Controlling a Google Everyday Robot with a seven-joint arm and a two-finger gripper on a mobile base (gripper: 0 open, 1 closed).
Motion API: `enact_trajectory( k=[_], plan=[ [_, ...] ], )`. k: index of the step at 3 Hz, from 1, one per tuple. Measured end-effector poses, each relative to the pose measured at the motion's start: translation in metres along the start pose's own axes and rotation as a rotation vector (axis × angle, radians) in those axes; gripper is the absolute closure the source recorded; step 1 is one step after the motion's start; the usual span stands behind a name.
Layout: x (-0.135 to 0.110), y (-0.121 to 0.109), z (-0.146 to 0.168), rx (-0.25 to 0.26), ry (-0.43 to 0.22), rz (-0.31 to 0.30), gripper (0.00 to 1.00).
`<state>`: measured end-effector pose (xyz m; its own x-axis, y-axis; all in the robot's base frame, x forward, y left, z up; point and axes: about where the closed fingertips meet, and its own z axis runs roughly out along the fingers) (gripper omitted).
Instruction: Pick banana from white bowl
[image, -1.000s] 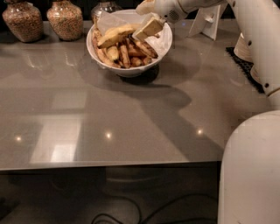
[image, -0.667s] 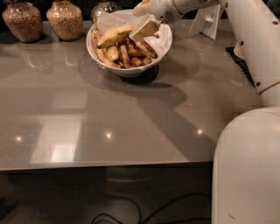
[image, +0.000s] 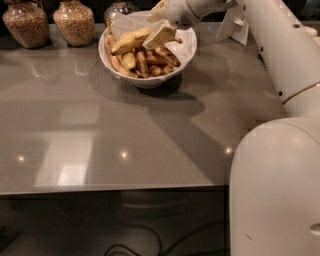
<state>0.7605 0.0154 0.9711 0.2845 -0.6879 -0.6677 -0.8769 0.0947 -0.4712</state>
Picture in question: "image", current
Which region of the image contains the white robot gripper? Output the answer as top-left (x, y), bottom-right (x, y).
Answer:
top-left (143, 0), bottom-right (237, 49)

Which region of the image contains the large yellow banana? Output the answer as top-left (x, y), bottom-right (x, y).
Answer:
top-left (110, 27), bottom-right (183, 57)

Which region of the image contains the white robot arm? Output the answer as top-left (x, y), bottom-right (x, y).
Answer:
top-left (149, 0), bottom-right (320, 256)

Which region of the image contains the spotted banana right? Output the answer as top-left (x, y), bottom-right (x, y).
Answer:
top-left (154, 46), bottom-right (181, 67)

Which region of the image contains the spotted banana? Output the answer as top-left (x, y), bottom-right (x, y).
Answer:
top-left (154, 46), bottom-right (181, 67)
top-left (136, 49), bottom-right (149, 78)

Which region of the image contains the white paper bowl liner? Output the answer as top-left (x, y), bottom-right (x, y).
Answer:
top-left (111, 11), bottom-right (197, 63)

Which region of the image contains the small banana bottom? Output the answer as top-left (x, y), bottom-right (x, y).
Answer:
top-left (149, 65), bottom-right (163, 77)

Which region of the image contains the small banana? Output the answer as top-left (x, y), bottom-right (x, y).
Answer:
top-left (121, 52), bottom-right (136, 70)
top-left (149, 65), bottom-right (163, 77)

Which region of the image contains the spotted banana centre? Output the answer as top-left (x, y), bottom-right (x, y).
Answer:
top-left (136, 49), bottom-right (149, 78)

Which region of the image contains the small banana centre left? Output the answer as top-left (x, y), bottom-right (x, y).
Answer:
top-left (121, 52), bottom-right (136, 70)

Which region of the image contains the banana along left bowl rim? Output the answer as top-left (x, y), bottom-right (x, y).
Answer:
top-left (104, 32), bottom-right (137, 78)

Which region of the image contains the white ceramic bowl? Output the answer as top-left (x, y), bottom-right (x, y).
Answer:
top-left (98, 10), bottom-right (198, 90)

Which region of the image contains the white sign stand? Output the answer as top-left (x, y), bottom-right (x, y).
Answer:
top-left (215, 6), bottom-right (249, 46)

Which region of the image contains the glass cereal jar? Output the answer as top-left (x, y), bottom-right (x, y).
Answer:
top-left (2, 0), bottom-right (50, 49)
top-left (53, 0), bottom-right (95, 47)

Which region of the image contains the far left glass cereal jar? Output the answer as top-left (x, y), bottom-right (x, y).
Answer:
top-left (2, 0), bottom-right (50, 49)

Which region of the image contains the black cable on floor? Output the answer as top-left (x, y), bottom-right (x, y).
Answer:
top-left (103, 220), bottom-right (231, 256)

